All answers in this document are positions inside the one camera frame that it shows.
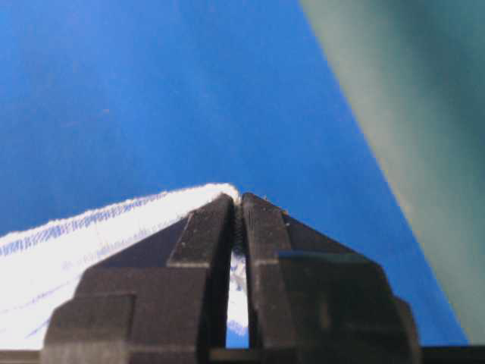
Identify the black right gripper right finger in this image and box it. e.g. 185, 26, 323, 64
242, 193, 421, 363

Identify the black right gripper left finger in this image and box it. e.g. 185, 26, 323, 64
40, 194, 233, 363

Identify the blue white striped towel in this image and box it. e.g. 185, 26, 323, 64
1, 184, 241, 350

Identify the blue table mat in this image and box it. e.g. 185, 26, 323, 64
1, 1, 468, 346

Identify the green backdrop sheet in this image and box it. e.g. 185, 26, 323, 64
302, 1, 484, 344

